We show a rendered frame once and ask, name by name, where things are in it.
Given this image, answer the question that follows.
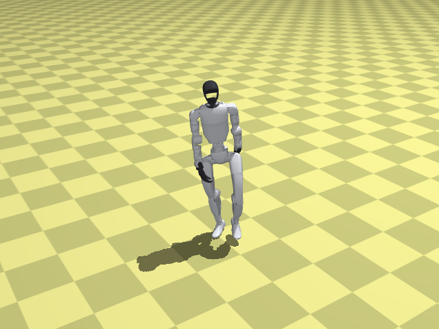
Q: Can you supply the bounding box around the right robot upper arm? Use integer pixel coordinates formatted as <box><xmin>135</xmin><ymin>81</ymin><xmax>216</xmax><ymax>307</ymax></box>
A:
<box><xmin>189</xmin><ymin>108</ymin><xmax>202</xmax><ymax>145</ymax></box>

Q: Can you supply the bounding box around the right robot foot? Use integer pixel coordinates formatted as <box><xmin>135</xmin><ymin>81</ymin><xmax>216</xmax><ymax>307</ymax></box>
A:
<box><xmin>212</xmin><ymin>219</ymin><xmax>226</xmax><ymax>238</ymax></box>

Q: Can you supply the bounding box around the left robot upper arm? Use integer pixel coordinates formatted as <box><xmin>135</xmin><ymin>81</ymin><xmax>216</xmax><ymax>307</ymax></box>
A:
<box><xmin>225</xmin><ymin>103</ymin><xmax>241</xmax><ymax>136</ymax></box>

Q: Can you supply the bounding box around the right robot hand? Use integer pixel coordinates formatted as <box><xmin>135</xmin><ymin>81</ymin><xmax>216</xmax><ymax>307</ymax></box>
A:
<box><xmin>196</xmin><ymin>162</ymin><xmax>212</xmax><ymax>183</ymax></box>

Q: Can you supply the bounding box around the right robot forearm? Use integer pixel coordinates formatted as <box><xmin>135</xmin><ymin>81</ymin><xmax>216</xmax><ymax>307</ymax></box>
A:
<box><xmin>191</xmin><ymin>136</ymin><xmax>203</xmax><ymax>168</ymax></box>

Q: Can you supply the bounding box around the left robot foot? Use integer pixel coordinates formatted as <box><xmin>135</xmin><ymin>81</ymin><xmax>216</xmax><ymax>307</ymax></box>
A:
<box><xmin>231</xmin><ymin>217</ymin><xmax>241</xmax><ymax>239</ymax></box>

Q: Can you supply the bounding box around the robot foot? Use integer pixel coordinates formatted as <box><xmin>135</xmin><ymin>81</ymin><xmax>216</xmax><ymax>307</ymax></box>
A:
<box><xmin>231</xmin><ymin>217</ymin><xmax>241</xmax><ymax>239</ymax></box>
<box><xmin>212</xmin><ymin>219</ymin><xmax>226</xmax><ymax>238</ymax></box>

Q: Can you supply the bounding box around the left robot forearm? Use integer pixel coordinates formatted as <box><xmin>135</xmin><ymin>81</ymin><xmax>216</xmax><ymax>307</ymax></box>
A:
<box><xmin>233</xmin><ymin>128</ymin><xmax>242</xmax><ymax>151</ymax></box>

